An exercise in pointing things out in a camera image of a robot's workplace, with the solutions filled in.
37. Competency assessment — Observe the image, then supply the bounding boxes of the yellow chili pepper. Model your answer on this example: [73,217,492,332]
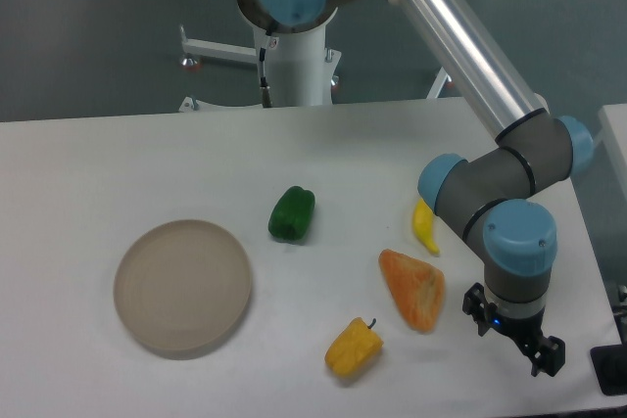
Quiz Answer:
[411,199,440,256]

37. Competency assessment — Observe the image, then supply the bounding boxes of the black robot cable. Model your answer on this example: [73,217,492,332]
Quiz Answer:
[257,20,278,109]

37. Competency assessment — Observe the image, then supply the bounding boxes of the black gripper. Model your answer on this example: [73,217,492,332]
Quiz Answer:
[462,283,565,377]

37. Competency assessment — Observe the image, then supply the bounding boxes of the orange pumpkin slice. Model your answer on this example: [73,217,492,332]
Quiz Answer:
[378,249,446,333]

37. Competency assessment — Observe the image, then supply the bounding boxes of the black device at edge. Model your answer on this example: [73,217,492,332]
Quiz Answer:
[590,345,626,396]

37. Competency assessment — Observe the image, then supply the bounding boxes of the yellow bell pepper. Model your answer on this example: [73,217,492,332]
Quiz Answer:
[324,317,384,379]

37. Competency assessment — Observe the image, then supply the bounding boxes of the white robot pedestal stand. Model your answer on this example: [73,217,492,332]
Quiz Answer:
[176,5,461,114]

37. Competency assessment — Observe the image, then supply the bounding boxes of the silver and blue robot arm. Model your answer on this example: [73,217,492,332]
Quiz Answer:
[212,0,594,375]

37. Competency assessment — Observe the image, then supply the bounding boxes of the beige round plate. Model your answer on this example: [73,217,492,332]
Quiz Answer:
[113,219,253,359]

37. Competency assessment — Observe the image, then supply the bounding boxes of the green bell pepper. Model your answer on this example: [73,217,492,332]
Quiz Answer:
[267,186,315,242]

